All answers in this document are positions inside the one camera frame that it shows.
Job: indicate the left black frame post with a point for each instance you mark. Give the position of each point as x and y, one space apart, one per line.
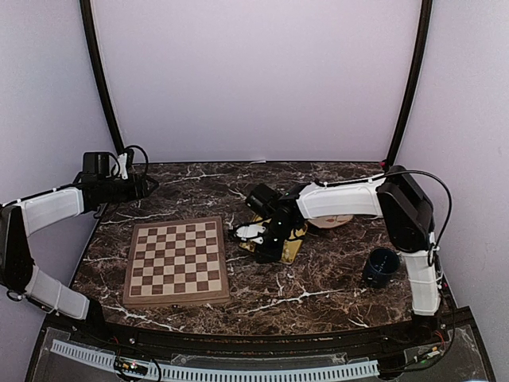
99 75

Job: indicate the black frame post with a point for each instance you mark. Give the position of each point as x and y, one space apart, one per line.
411 84
99 75

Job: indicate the wooden chess board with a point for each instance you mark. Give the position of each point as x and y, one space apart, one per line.
179 262

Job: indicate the gold metal tray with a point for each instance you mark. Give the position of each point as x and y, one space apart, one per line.
292 245

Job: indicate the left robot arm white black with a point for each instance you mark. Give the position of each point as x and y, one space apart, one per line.
105 179

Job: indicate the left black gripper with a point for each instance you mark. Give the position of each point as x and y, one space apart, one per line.
141 192

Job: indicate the right black frame post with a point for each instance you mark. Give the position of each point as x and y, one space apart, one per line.
411 84

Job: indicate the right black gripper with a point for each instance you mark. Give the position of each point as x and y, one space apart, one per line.
272 254

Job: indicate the beige floral ceramic plate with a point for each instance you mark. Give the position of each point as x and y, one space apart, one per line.
330 222

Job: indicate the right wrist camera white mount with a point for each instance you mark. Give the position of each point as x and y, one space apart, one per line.
252 232

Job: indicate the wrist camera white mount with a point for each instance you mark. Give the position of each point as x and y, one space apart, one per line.
252 232
125 160

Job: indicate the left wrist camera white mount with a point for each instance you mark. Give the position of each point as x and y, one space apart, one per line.
125 160

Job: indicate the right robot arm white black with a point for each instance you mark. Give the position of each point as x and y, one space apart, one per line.
394 196

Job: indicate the white cable duct strip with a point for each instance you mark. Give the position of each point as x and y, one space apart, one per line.
148 370

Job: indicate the dark blue mug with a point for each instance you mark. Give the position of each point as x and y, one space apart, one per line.
380 267

